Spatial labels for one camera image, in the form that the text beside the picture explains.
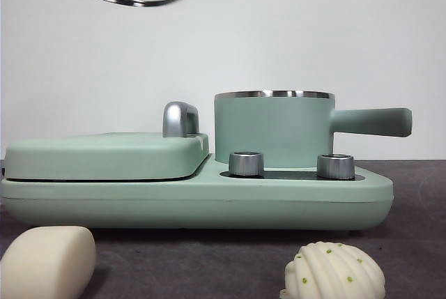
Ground green pot with handle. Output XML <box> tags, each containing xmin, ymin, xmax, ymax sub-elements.
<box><xmin>213</xmin><ymin>89</ymin><xmax>413</xmax><ymax>169</ymax></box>

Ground green breakfast maker base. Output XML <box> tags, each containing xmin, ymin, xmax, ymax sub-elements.
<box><xmin>0</xmin><ymin>154</ymin><xmax>394</xmax><ymax>232</ymax></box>

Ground smooth white steamed bun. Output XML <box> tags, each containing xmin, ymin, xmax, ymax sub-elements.
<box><xmin>0</xmin><ymin>226</ymin><xmax>97</xmax><ymax>299</ymax></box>

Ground chrome griddle lid handle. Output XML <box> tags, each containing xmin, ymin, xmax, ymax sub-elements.
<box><xmin>162</xmin><ymin>101</ymin><xmax>201</xmax><ymax>139</ymax></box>

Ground ribbed white bun green dots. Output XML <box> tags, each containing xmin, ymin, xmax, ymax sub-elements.
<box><xmin>278</xmin><ymin>241</ymin><xmax>386</xmax><ymax>299</ymax></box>

